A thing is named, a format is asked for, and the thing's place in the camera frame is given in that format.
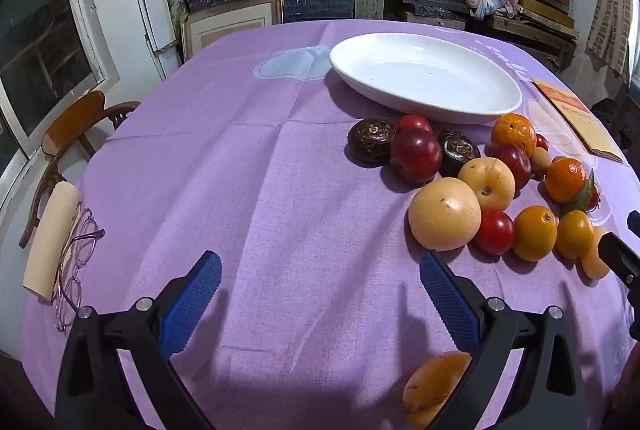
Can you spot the beige longan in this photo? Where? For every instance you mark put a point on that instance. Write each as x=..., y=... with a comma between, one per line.
x=541, y=162

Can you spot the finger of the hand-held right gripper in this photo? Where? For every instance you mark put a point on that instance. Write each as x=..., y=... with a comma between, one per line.
x=622, y=260
x=635, y=220

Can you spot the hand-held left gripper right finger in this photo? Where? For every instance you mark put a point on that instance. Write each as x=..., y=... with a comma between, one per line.
x=447, y=305

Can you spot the yellow-orange kumquat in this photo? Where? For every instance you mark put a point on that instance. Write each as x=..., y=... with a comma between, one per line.
x=535, y=234
x=575, y=235

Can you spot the white-framed window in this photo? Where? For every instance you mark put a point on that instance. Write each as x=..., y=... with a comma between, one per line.
x=40, y=40

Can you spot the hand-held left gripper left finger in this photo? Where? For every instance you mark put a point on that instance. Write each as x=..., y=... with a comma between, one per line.
x=192, y=305

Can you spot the white leaning board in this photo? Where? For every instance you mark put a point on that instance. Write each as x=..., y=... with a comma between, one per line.
x=145, y=10

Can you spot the leafy orange mandarin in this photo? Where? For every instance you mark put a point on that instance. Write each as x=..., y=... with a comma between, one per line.
x=565, y=180

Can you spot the tan paper notebook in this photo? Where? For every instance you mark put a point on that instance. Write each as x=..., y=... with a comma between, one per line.
x=580, y=120

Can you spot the small yellow mango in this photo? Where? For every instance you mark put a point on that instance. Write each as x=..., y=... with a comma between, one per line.
x=435, y=385

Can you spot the light wooden chair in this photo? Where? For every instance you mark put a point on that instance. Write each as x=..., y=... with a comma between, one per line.
x=75, y=120

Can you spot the dark brown passion fruit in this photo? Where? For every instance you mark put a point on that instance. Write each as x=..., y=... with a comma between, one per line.
x=371, y=142
x=457, y=155

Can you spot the dark red plum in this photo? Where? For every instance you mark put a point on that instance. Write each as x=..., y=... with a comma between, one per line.
x=515, y=162
x=415, y=156

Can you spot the brick pattern curtain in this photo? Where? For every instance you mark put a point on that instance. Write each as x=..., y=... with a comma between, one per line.
x=612, y=15

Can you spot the purple printed tablecloth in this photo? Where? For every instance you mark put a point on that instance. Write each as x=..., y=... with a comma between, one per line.
x=250, y=190

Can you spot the white oval plate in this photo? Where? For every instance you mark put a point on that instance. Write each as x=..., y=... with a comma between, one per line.
x=425, y=75

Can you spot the loose green leaf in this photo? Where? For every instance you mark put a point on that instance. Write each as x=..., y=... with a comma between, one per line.
x=580, y=200

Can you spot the thin-rimmed eyeglasses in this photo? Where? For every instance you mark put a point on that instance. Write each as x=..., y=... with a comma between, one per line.
x=75, y=290

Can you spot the beige roll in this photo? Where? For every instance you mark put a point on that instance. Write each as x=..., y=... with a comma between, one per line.
x=50, y=240

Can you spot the framed picture in cardboard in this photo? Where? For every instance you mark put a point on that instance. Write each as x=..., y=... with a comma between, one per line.
x=230, y=25

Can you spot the red cherry tomato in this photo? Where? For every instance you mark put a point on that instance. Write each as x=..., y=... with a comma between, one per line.
x=495, y=232
x=594, y=200
x=414, y=123
x=541, y=142

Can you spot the large yellow pear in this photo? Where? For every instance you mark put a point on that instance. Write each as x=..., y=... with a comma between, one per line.
x=444, y=215

